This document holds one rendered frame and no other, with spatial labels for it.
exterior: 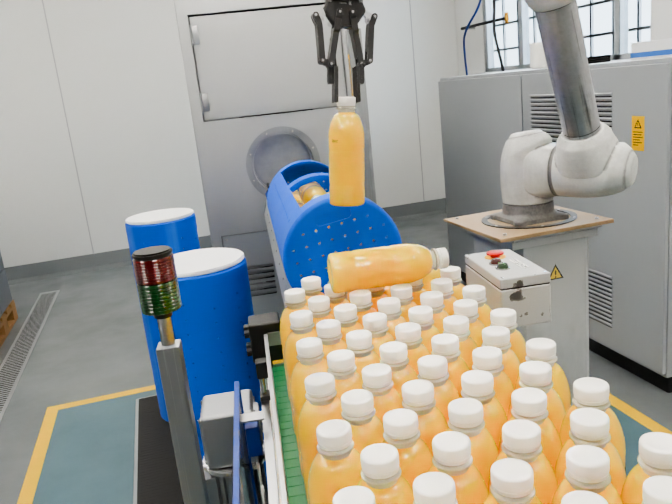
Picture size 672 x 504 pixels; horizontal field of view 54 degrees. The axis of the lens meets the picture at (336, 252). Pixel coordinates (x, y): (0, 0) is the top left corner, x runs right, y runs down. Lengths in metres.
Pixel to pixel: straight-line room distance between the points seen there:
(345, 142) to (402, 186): 5.82
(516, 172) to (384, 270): 0.97
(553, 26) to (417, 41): 5.39
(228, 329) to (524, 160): 1.00
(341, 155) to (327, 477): 0.75
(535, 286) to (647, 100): 1.86
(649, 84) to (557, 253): 1.16
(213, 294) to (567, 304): 1.07
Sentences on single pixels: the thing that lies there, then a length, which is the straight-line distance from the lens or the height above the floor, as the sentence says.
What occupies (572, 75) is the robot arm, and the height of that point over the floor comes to 1.44.
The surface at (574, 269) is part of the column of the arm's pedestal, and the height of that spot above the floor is 0.86.
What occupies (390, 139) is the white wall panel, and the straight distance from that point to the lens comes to 7.04.
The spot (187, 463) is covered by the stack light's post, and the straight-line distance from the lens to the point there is 1.19.
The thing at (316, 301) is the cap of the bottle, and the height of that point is 1.12.
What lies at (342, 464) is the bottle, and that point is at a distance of 0.75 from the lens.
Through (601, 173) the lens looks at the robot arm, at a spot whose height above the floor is 1.17.
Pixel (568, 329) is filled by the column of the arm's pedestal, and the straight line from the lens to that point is 2.18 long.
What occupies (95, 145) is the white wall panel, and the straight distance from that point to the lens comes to 6.61.
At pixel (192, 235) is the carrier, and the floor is 0.94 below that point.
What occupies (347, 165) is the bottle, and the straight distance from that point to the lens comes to 1.33.
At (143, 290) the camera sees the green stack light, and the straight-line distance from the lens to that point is 1.07.
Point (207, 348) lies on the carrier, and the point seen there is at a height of 0.82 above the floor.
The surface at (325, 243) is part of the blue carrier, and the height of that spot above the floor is 1.13.
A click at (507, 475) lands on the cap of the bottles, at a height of 1.12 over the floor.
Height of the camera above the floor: 1.48
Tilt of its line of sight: 14 degrees down
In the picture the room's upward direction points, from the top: 6 degrees counter-clockwise
